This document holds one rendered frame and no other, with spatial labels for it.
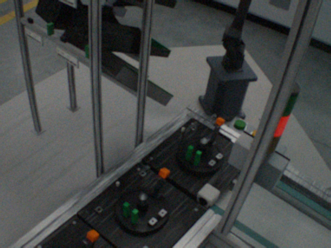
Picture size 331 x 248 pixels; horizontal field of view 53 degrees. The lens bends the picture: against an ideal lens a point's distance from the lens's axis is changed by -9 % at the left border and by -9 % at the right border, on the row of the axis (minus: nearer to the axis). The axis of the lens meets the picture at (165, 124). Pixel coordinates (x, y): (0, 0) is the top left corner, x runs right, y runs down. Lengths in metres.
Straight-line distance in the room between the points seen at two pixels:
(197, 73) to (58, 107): 0.61
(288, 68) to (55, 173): 0.81
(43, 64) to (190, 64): 1.78
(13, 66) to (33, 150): 2.02
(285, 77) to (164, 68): 1.03
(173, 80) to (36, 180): 0.71
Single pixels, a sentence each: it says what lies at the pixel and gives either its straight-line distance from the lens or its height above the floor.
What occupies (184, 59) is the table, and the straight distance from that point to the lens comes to 1.65.
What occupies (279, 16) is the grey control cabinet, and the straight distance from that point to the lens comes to 4.00.
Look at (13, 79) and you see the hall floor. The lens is 3.06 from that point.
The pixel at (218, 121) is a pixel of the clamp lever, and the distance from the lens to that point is 1.05.
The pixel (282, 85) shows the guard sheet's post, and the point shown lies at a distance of 0.61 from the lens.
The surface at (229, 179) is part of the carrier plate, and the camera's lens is 1.04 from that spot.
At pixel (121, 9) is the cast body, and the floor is 1.26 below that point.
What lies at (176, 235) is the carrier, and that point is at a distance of 0.91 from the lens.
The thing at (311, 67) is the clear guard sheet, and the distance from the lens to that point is 0.58.
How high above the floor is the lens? 1.77
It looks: 44 degrees down
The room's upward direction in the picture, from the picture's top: 7 degrees clockwise
